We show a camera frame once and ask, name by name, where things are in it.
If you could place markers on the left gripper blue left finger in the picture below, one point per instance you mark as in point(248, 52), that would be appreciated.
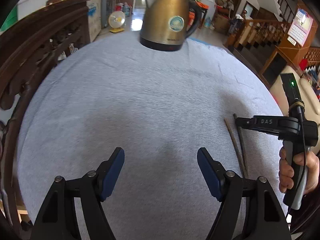
point(108, 173)

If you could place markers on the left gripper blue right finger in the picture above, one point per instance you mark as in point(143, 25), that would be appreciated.
point(213, 173)

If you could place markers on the brown chopstick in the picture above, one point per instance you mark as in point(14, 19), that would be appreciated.
point(239, 155)

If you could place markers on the dark chopstick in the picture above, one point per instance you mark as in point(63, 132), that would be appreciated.
point(242, 146)

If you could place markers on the right hand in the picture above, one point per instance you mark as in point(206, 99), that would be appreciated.
point(286, 172)

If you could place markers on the grey table cloth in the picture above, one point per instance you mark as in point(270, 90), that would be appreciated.
point(160, 107)

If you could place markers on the dark carved wooden sideboard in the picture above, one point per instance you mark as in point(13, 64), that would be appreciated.
point(30, 49)

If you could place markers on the white electric fan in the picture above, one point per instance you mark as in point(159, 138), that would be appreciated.
point(116, 21)

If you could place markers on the bronze electric kettle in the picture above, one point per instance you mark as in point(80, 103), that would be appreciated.
point(167, 23)

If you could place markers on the white chest freezer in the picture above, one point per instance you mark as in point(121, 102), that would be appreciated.
point(94, 18)

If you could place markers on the wall calendar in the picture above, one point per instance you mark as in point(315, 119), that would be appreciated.
point(300, 27)

